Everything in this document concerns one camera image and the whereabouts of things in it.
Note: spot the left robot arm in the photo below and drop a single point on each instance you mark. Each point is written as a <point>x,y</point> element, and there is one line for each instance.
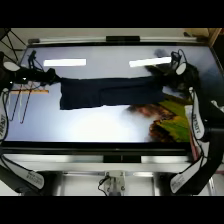
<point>20,75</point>

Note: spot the silver frame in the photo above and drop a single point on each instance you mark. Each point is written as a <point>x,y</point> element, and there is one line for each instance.
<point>83,165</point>

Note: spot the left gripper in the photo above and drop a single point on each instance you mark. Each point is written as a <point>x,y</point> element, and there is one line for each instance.
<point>52,76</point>

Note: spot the dark blue shirt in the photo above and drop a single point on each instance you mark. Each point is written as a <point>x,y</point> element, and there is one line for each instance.
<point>110,91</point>

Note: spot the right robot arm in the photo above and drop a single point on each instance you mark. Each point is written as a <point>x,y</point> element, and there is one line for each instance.
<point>200,133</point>

